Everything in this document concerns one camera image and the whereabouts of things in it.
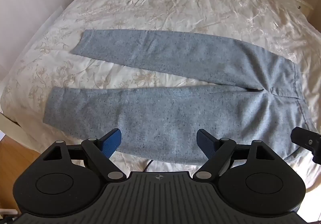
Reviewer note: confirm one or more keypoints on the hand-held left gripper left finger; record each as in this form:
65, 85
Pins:
112, 143

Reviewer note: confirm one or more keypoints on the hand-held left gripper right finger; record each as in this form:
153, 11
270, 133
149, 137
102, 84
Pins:
206, 143

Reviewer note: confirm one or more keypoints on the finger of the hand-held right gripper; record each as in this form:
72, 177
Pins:
304, 138

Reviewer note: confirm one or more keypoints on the grey speckled pants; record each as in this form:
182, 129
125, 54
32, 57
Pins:
175, 113

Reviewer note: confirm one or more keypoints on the bed with cream floral bedspread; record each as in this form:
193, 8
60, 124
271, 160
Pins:
175, 0

